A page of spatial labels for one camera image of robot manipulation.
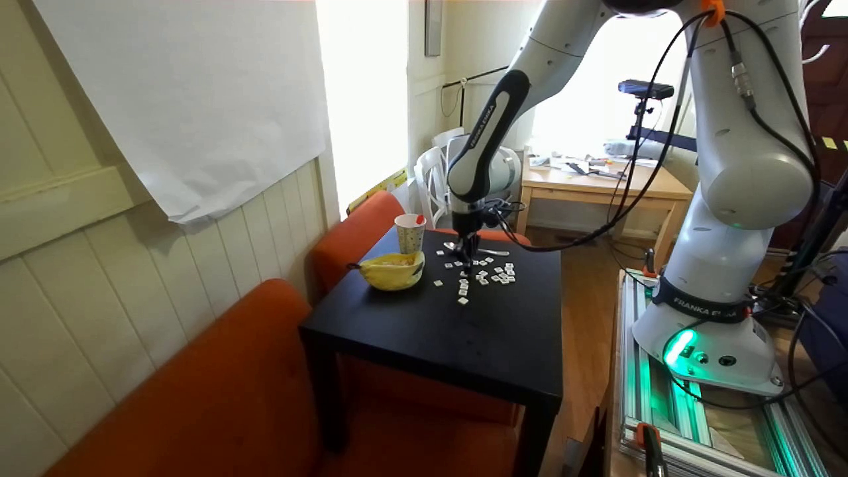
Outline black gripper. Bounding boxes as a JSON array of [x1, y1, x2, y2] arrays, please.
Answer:
[[451, 198, 498, 265]]

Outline metal spoon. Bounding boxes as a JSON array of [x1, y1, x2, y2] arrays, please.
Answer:
[[439, 239, 515, 259]]

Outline dotted paper cup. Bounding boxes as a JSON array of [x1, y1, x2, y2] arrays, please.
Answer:
[[393, 212, 433, 259]]

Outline white plastic chair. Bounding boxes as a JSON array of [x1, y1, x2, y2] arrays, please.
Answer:
[[410, 127, 471, 234]]

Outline black square side table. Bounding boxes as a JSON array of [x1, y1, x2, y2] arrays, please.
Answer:
[[296, 225, 566, 477]]

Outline yellow bowl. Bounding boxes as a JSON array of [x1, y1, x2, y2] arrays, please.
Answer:
[[352, 249, 430, 295]]

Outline yellow wooden ledge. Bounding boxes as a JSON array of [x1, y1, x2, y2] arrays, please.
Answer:
[[344, 167, 410, 217]]

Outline light wooden desk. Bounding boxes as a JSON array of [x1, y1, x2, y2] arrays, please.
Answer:
[[515, 156, 696, 269]]

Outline scattered white papers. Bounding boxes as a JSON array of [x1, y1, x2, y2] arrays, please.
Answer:
[[527, 149, 660, 184]]

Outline orange black clamp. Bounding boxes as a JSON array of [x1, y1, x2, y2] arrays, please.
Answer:
[[633, 421, 670, 477]]

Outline orange fabric sofa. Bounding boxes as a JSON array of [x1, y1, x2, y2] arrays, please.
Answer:
[[42, 275, 533, 477]]

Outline large white paper sheet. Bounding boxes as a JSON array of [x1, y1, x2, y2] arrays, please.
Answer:
[[28, 0, 335, 228]]

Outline blue fabric object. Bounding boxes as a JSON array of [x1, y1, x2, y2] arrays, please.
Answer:
[[796, 249, 848, 406]]

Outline dark wooden cabinet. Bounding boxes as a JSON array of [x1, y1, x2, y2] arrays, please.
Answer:
[[792, 0, 848, 259]]

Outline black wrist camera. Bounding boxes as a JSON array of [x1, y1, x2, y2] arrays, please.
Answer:
[[480, 197, 517, 225]]

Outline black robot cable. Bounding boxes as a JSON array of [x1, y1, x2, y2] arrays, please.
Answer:
[[494, 8, 823, 259]]

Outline dark framed wall picture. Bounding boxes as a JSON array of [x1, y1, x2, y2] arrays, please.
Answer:
[[422, 0, 447, 61]]

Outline blue camera stand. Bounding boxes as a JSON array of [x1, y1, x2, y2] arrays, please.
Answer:
[[622, 96, 708, 156]]

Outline black stereo camera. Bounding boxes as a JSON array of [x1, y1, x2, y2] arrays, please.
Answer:
[[614, 77, 679, 103]]

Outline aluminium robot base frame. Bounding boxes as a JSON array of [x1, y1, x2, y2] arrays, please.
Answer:
[[610, 262, 838, 477]]

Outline black floor cable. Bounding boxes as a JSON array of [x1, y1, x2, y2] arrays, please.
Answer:
[[749, 262, 848, 446]]

